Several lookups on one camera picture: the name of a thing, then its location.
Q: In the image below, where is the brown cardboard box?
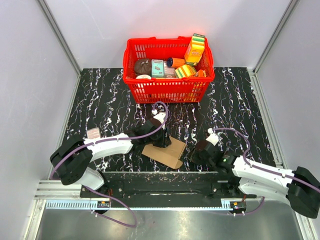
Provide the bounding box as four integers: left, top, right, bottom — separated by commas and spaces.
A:
142, 136, 187, 170

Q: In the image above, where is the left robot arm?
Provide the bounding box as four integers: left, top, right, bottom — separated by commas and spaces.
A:
50, 112, 171, 198

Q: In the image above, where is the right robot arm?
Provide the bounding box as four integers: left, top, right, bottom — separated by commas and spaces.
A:
190, 140, 320, 219

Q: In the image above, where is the pink small box in basket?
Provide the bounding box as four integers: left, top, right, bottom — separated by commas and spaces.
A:
163, 61, 176, 78

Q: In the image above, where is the yellow green striped box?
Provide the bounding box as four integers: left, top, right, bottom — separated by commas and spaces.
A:
174, 64, 197, 79

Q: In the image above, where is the teal snack box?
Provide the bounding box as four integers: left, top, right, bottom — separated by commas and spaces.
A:
151, 59, 164, 78

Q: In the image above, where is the red plastic shopping basket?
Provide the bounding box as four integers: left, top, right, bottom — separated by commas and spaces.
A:
122, 36, 215, 104

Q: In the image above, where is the white round lid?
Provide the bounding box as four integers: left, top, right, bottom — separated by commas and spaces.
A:
136, 74, 152, 80

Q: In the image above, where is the brown round cookie pack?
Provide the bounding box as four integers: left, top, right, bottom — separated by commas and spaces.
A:
134, 58, 152, 75

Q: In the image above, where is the small orange packet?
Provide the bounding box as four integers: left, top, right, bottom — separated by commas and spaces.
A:
194, 69, 207, 78

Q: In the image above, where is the orange tube with blue cap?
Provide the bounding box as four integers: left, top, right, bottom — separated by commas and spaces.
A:
166, 57, 185, 69

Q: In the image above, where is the tall orange yellow carton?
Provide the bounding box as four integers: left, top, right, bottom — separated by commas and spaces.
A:
184, 33, 205, 66

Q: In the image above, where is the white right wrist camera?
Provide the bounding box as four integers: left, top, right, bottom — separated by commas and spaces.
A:
206, 128, 219, 146

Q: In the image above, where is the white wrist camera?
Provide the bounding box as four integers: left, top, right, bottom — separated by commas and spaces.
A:
151, 109, 167, 124
206, 128, 219, 146

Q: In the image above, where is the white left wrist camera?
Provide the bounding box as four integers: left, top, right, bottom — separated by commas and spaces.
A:
151, 109, 167, 124

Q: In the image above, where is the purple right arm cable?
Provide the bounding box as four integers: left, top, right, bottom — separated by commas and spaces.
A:
209, 127, 320, 216

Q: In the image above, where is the aluminium frame rail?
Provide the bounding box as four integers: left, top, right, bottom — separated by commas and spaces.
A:
36, 0, 82, 74

